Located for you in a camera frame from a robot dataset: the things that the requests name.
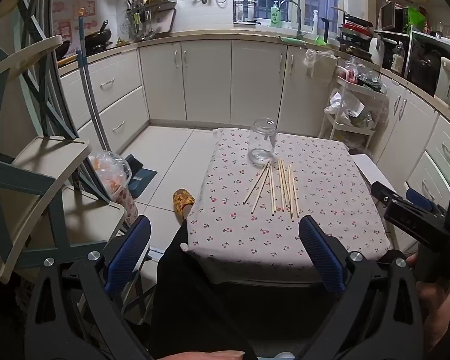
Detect cherry print tablecloth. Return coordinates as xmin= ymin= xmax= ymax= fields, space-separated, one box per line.
xmin=187 ymin=127 xmax=392 ymax=271

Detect yellow floral slipper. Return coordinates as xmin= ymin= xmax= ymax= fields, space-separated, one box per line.
xmin=172 ymin=189 xmax=196 ymax=218

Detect teal and beige shelf rack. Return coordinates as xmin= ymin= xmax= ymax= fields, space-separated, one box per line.
xmin=0 ymin=0 xmax=152 ymax=327

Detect white countertop shelf rack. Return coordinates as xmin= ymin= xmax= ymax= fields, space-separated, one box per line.
xmin=375 ymin=28 xmax=450 ymax=94

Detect white thermo pot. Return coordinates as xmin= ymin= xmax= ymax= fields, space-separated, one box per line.
xmin=435 ymin=56 xmax=450 ymax=102

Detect blue dustpan and broom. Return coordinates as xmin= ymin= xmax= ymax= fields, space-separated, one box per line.
xmin=76 ymin=7 xmax=112 ymax=152

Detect blue dustpan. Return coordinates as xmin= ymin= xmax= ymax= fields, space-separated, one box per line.
xmin=122 ymin=154 xmax=158 ymax=199

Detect red wall posters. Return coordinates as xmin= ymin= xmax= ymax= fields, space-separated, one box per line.
xmin=52 ymin=0 xmax=98 ymax=46

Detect green box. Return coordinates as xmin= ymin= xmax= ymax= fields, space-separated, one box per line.
xmin=405 ymin=5 xmax=426 ymax=32

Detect clear plastic bin liner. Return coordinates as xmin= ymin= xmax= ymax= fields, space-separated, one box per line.
xmin=88 ymin=150 xmax=133 ymax=205

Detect hanging chopping board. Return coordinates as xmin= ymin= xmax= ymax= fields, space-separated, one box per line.
xmin=157 ymin=7 xmax=178 ymax=34

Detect black round cooker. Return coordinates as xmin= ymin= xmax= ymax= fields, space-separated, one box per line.
xmin=409 ymin=45 xmax=441 ymax=96

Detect hanging kitchen utensils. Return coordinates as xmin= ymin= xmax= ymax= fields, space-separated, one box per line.
xmin=125 ymin=9 xmax=156 ymax=43

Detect clear glass jar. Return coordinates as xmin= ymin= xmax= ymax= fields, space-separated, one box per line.
xmin=247 ymin=117 xmax=277 ymax=167

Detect silver microwave oven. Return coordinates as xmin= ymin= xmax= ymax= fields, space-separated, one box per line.
xmin=379 ymin=2 xmax=409 ymax=32

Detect white rolling cart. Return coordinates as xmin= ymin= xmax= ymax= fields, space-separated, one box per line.
xmin=319 ymin=64 xmax=389 ymax=158

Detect hanging clear plastic bag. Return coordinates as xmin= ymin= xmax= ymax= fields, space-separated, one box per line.
xmin=304 ymin=48 xmax=338 ymax=79

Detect clear plastic bottle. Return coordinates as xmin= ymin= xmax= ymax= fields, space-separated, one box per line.
xmin=391 ymin=41 xmax=405 ymax=74

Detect person's left hand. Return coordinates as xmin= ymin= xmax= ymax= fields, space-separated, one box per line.
xmin=161 ymin=350 xmax=246 ymax=360

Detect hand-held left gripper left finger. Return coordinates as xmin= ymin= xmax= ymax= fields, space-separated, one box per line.
xmin=24 ymin=215 xmax=152 ymax=360

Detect person's right hand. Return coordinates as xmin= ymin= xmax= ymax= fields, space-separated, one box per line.
xmin=406 ymin=253 xmax=450 ymax=352

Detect white plastic jug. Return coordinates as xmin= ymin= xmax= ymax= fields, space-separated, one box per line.
xmin=369 ymin=32 xmax=385 ymax=66

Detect green dish cloth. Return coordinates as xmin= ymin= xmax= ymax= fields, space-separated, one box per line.
xmin=279 ymin=35 xmax=306 ymax=47

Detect black wire sink caddy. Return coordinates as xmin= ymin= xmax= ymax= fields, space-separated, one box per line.
xmin=233 ymin=0 xmax=256 ymax=23

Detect black upright fixture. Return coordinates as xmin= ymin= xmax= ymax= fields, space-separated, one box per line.
xmin=322 ymin=18 xmax=340 ymax=44

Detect chrome kitchen faucet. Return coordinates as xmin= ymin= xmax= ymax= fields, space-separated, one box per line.
xmin=279 ymin=0 xmax=304 ymax=38

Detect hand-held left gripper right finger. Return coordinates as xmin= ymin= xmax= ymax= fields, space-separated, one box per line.
xmin=298 ymin=215 xmax=424 ymax=360

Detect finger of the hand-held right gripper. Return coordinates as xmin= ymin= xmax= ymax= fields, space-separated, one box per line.
xmin=370 ymin=181 xmax=401 ymax=208
xmin=405 ymin=188 xmax=445 ymax=215

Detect white kitchen base cabinets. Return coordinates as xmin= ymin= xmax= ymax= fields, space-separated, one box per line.
xmin=58 ymin=37 xmax=450 ymax=241

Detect stack of pots and pans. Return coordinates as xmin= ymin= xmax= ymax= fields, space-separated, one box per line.
xmin=332 ymin=5 xmax=374 ymax=59

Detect white stool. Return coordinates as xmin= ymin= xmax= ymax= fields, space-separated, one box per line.
xmin=349 ymin=153 xmax=398 ymax=203

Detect person's leg in black trousers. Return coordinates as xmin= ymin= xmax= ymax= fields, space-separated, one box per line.
xmin=148 ymin=215 xmax=259 ymax=360

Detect bunch of wooden chopsticks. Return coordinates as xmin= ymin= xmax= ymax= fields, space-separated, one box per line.
xmin=243 ymin=158 xmax=301 ymax=220

